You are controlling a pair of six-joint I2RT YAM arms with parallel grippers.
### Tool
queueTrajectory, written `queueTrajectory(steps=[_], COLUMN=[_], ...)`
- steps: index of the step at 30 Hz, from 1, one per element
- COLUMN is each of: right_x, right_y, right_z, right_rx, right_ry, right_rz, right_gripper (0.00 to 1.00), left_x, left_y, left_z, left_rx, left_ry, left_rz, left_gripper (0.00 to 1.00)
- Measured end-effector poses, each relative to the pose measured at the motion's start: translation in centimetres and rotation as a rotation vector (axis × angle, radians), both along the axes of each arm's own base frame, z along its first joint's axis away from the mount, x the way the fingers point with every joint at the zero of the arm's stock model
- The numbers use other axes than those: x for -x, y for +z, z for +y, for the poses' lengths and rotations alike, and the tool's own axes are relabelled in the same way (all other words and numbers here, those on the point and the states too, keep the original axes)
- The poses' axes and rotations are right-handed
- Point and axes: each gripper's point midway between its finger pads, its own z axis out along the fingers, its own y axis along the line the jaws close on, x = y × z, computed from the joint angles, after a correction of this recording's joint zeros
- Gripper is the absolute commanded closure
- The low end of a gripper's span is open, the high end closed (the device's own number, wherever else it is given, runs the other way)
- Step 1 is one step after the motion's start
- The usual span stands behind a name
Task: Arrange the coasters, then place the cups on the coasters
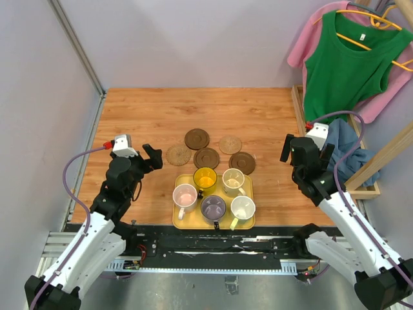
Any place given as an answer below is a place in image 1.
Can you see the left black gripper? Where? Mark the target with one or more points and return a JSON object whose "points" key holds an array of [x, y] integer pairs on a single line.
{"points": [[155, 161]]}

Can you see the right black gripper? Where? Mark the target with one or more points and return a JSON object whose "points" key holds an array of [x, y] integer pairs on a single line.
{"points": [[325, 155]]}

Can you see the woven coaster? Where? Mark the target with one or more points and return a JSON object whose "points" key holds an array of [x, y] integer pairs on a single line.
{"points": [[230, 144], [178, 154]]}

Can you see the dark brown coaster back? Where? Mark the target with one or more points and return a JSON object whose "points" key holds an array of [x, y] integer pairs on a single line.
{"points": [[196, 139]]}

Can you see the dark brown coaster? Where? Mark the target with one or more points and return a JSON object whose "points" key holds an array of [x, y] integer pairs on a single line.
{"points": [[206, 157], [242, 161], [196, 139]]}

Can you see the purple ceramic mug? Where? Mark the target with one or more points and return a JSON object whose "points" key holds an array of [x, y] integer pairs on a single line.
{"points": [[213, 209]]}

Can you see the cream ceramic mug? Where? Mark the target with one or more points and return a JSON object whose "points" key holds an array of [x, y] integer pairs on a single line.
{"points": [[233, 181]]}

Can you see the white mug yellow handle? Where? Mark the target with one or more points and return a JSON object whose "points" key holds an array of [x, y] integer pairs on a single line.
{"points": [[242, 209]]}

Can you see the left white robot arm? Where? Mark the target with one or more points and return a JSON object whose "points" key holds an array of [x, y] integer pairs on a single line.
{"points": [[102, 237]]}

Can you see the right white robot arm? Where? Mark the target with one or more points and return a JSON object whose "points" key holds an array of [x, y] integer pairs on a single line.
{"points": [[380, 276]]}

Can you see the pink ceramic mug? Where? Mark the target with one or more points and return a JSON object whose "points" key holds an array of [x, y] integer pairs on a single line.
{"points": [[185, 198]]}

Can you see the yellow glass mug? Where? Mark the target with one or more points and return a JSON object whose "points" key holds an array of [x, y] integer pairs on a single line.
{"points": [[205, 180]]}

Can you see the pink t-shirt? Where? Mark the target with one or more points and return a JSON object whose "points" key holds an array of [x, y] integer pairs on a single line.
{"points": [[306, 45]]}

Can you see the green tank top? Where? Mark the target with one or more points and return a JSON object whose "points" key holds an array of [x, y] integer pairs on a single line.
{"points": [[332, 87]]}

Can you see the yellow clothes hanger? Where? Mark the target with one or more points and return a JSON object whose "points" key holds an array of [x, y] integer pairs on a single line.
{"points": [[350, 41]]}

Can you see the aluminium corner profile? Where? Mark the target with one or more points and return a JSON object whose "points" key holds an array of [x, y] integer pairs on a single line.
{"points": [[67, 27]]}

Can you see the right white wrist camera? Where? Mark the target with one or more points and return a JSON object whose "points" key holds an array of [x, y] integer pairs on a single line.
{"points": [[318, 132]]}

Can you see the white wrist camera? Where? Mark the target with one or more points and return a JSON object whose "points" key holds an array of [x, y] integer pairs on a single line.
{"points": [[318, 132], [123, 146]]}

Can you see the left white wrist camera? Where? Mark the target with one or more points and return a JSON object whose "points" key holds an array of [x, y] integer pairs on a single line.
{"points": [[123, 146]]}

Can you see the wooden rack frame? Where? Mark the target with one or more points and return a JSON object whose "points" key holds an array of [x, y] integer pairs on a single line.
{"points": [[395, 147]]}

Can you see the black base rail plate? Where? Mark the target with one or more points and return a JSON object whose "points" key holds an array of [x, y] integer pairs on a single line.
{"points": [[259, 248]]}

